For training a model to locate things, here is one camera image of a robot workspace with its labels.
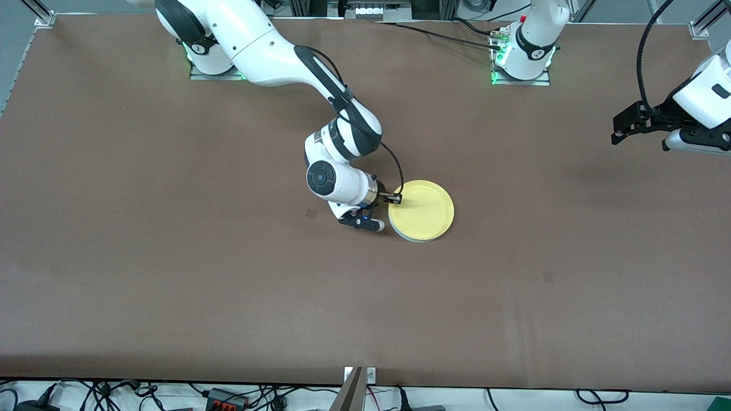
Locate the pale green round plate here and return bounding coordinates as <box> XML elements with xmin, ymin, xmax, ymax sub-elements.
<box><xmin>393</xmin><ymin>228</ymin><xmax>449</xmax><ymax>245</ymax></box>

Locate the black looped floor cable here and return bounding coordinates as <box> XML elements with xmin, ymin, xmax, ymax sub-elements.
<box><xmin>575</xmin><ymin>389</ymin><xmax>630</xmax><ymax>405</ymax></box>

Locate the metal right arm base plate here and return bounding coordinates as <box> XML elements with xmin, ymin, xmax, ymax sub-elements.
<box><xmin>190</xmin><ymin>56</ymin><xmax>246</xmax><ymax>80</ymax></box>

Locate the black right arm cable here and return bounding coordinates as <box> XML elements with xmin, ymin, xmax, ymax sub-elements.
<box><xmin>311</xmin><ymin>46</ymin><xmax>405</xmax><ymax>198</ymax></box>

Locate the aluminium frame corner bracket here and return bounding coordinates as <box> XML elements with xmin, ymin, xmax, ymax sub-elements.
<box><xmin>688</xmin><ymin>0</ymin><xmax>731</xmax><ymax>41</ymax></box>
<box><xmin>20</xmin><ymin>0</ymin><xmax>58</xmax><ymax>30</ymax></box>

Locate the white connector block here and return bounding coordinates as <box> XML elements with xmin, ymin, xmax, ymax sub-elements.
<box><xmin>354</xmin><ymin>0</ymin><xmax>413</xmax><ymax>21</ymax></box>

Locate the black orange power strip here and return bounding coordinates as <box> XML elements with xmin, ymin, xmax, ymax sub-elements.
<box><xmin>206</xmin><ymin>388</ymin><xmax>250</xmax><ymax>411</ymax></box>

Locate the yellow round plate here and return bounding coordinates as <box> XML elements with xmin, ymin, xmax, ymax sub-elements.
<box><xmin>388</xmin><ymin>180</ymin><xmax>455</xmax><ymax>242</ymax></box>

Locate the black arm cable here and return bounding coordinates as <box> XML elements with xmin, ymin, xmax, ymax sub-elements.
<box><xmin>311</xmin><ymin>46</ymin><xmax>405</xmax><ymax>198</ymax></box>
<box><xmin>636</xmin><ymin>0</ymin><xmax>678</xmax><ymax>113</ymax></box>

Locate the long black table cable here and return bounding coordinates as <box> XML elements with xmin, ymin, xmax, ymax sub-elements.
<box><xmin>374</xmin><ymin>20</ymin><xmax>504</xmax><ymax>52</ymax></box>

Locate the brown table cloth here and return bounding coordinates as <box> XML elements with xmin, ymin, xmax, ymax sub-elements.
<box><xmin>0</xmin><ymin>13</ymin><xmax>731</xmax><ymax>394</ymax></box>

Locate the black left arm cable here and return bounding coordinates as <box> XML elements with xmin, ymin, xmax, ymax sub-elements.
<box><xmin>636</xmin><ymin>0</ymin><xmax>678</xmax><ymax>113</ymax></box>

